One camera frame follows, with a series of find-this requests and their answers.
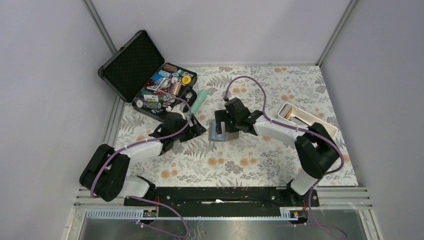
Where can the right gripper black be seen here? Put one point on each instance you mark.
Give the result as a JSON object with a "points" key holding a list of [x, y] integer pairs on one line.
{"points": [[222, 115]]}

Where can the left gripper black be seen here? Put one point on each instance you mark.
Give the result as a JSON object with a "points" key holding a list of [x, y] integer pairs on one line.
{"points": [[192, 132]]}

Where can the taupe leather card holder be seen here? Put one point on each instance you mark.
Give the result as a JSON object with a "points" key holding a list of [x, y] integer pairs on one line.
{"points": [[214, 136]]}

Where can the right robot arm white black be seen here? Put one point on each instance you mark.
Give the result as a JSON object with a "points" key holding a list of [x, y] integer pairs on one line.
{"points": [[315, 148]]}

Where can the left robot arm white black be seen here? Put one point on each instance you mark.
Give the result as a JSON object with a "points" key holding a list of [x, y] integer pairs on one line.
{"points": [[106, 174]]}

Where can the playing card deck box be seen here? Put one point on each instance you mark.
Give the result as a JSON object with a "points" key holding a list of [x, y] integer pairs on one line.
{"points": [[151, 98]]}

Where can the mint green tube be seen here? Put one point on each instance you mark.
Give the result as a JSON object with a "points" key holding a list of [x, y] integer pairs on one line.
{"points": [[198, 99]]}

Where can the floral patterned table mat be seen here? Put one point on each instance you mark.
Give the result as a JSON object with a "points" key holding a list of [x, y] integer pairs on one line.
{"points": [[249, 160]]}

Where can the yellow poker chip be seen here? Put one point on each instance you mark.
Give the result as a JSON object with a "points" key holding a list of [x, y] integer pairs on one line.
{"points": [[186, 79]]}

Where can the white rectangular tray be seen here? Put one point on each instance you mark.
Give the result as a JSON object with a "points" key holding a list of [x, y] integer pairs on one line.
{"points": [[292, 114]]}

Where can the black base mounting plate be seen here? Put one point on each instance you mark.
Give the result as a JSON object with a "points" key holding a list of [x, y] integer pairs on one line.
{"points": [[226, 202]]}

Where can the black poker chip case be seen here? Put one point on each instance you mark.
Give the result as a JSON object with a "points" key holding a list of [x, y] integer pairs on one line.
{"points": [[133, 72]]}

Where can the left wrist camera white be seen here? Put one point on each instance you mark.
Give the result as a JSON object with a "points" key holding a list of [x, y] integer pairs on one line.
{"points": [[179, 108]]}

